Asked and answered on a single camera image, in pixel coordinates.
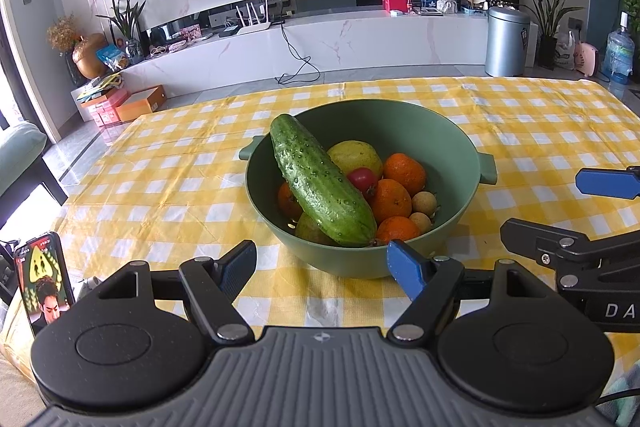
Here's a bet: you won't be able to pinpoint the green plastic bowl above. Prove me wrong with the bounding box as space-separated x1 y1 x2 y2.
238 99 497 280

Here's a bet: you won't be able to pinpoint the orange mandarin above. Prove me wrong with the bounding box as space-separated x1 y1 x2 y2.
369 178 413 224
375 216 422 245
383 153 427 196
277 181 304 220

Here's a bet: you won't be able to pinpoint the green cucumber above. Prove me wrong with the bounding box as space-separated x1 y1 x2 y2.
270 113 377 248

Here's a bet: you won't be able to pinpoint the white marble television cabinet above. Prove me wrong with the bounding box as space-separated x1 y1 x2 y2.
117 0 541 100

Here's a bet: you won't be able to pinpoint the smartphone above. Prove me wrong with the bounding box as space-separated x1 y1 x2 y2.
13 231 77 338

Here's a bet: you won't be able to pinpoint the pile of colourful papers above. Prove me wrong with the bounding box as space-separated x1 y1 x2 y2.
75 74 123 100

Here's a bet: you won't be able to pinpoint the silver trash can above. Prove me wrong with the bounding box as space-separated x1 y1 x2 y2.
485 6 531 78

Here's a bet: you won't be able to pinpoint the yellow pear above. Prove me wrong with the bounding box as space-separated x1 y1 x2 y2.
327 140 383 180

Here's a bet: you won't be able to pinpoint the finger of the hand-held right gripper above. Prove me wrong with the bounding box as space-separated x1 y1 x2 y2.
575 166 640 200
500 218 640 265

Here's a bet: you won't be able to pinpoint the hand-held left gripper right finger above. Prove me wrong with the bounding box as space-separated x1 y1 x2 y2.
386 239 553 343

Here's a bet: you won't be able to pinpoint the dark chair with green cushion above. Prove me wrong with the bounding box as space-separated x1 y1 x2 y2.
0 121 68 228

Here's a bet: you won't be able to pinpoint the small red tomato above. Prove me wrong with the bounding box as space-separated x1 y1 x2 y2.
347 168 379 200

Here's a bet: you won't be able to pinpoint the black power cable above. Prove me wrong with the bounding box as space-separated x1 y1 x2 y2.
276 23 321 85

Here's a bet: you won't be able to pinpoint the stack of pink boxes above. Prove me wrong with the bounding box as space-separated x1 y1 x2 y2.
80 88 132 128

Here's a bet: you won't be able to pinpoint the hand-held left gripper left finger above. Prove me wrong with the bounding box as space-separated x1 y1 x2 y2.
97 239 258 343

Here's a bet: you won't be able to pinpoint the white router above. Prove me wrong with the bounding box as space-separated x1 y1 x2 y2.
235 0 273 36

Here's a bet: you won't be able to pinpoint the dried yellow flowers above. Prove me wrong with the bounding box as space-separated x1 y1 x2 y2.
46 14 81 52

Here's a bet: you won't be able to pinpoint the golden gourd ornament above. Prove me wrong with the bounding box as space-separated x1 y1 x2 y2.
72 33 111 80

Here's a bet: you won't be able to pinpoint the yellow checkered tablecloth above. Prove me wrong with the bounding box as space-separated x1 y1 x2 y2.
0 76 640 380

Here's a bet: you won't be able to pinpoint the reddish green pear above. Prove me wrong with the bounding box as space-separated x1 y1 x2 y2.
294 211 336 245

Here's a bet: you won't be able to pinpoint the blue snack bag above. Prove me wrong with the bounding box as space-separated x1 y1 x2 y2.
96 44 126 70

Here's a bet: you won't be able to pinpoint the tall potted floor plant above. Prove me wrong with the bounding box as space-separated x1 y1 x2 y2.
509 0 591 70

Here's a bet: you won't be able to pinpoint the white plastic bag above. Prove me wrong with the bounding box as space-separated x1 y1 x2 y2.
552 31 576 70

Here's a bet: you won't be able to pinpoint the blue water jug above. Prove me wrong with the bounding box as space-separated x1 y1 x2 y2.
600 12 636 85

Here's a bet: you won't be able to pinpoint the pink small heater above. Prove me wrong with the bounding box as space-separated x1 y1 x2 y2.
572 42 601 75

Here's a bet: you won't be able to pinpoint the green plant in glass vase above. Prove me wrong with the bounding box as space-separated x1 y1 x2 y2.
96 0 148 65

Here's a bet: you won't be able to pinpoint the orange cardboard box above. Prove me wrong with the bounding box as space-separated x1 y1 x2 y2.
115 84 167 122

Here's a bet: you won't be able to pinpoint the teal patterned cloth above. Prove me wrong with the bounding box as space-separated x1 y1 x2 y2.
607 367 640 427

